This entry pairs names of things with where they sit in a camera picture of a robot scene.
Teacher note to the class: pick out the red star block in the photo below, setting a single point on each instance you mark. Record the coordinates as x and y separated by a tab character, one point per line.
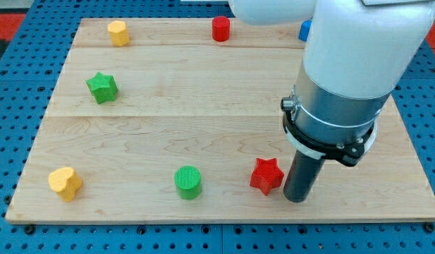
266	175

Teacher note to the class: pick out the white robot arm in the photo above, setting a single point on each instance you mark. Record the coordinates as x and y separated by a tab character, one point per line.
356	52

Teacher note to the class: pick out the green star block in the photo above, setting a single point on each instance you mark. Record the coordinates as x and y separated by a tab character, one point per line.
102	87

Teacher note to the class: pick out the green cylinder block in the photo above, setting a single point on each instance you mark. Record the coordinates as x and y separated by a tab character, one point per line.
187	180

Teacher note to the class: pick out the wooden board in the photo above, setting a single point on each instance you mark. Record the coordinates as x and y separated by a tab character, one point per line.
184	99

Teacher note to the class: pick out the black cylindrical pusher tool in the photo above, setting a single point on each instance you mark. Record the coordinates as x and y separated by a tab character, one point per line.
301	176

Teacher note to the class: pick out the red cylinder block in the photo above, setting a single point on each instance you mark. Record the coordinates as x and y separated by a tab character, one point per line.
221	26

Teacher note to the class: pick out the blue block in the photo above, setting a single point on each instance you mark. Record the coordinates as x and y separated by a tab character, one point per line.
304	30

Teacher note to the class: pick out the yellow hexagon block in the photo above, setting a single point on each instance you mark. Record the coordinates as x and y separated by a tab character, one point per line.
118	33

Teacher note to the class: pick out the yellow heart block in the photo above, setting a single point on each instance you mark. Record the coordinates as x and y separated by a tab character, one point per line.
65	182

